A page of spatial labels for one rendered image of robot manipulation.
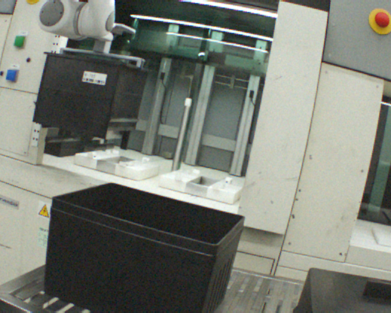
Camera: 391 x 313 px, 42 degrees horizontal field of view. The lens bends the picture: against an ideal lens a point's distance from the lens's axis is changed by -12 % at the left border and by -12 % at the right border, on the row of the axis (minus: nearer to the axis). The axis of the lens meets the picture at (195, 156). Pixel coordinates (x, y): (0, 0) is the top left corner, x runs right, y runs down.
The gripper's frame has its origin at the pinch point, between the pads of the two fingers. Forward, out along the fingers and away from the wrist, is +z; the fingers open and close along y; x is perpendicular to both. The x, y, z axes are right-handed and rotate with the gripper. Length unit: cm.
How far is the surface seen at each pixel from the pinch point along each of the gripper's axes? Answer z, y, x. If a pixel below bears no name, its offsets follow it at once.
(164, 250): -51, 38, -34
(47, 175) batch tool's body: 1.6, -9.4, -39.7
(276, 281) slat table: -5, 55, -49
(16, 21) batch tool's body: 2.2, -31.6, 0.8
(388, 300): -39, 77, -39
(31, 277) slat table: -47, 14, -49
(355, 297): -40, 70, -39
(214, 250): -51, 45, -33
